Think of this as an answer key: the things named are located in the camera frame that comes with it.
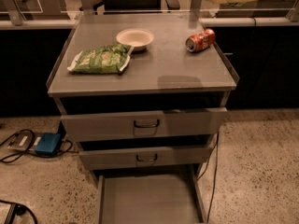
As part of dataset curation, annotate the orange soda can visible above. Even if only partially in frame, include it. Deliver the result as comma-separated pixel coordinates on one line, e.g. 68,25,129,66
185,28,216,52

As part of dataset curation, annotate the grey top drawer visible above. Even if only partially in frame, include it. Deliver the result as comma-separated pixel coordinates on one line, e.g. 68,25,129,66
62,107,227,142

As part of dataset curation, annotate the grey drawer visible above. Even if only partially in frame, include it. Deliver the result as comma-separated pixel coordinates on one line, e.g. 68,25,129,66
62,107,227,142
79,145,212,170
95,171,207,224

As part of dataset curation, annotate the grey drawer cabinet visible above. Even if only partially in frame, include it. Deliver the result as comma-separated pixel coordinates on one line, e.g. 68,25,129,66
48,13,238,211

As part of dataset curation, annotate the grey middle drawer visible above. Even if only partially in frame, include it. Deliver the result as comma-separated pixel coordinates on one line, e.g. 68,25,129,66
79,145,212,170

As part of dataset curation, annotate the grey bottom drawer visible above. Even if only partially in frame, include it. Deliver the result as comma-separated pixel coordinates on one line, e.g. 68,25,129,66
95,171,207,224

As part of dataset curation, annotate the green chip bag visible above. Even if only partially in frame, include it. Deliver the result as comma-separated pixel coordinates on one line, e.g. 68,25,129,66
67,44,134,75

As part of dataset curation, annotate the blue electronic box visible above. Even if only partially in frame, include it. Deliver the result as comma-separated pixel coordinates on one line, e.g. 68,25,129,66
34,133,61,156

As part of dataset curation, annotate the grey flat device on floor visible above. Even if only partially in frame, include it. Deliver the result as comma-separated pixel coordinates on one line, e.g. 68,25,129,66
7,131,41,152

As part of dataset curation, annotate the black cable beside cabinet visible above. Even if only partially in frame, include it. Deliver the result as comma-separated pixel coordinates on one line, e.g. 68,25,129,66
196,132,220,224

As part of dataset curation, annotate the black cable bottom left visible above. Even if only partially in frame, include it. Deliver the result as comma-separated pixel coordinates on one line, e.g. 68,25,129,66
0,199,39,224

